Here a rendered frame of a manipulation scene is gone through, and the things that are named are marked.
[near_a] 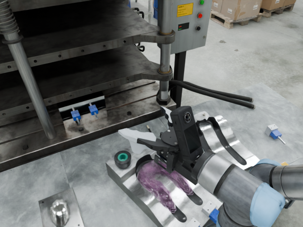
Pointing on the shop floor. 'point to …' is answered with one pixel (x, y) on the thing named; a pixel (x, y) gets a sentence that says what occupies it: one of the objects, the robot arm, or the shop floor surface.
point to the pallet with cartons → (276, 6)
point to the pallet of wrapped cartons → (236, 11)
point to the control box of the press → (186, 35)
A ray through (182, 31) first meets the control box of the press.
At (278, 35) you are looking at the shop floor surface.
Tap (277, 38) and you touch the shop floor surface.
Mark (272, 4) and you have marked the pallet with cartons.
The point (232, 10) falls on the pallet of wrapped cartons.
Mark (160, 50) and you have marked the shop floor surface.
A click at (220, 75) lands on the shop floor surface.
